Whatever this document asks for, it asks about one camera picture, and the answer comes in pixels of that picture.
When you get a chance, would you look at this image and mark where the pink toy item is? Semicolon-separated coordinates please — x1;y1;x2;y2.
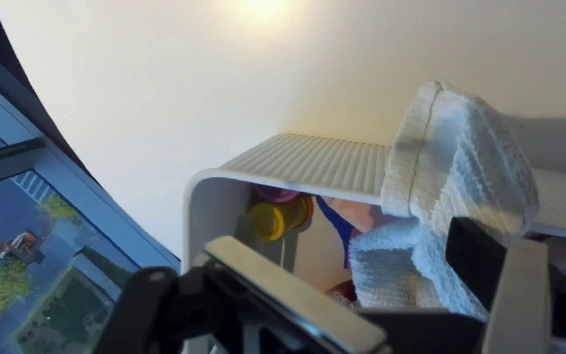
254;184;303;206

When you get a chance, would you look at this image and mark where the blue city print rug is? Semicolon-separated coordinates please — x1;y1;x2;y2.
0;56;182;354

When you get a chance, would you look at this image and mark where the yellow toy cup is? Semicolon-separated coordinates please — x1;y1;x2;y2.
248;198;315;243

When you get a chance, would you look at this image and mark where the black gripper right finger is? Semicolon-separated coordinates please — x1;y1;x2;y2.
445;214;566;354

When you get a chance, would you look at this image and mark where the blue toy item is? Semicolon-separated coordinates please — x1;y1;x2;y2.
313;194;360;271

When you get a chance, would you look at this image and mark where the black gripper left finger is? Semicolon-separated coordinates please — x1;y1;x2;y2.
93;233;392;354

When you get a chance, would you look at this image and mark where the white plastic basket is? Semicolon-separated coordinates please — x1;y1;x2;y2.
182;109;566;354

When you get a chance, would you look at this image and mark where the white knitted shirt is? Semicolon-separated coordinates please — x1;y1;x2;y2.
347;78;543;324

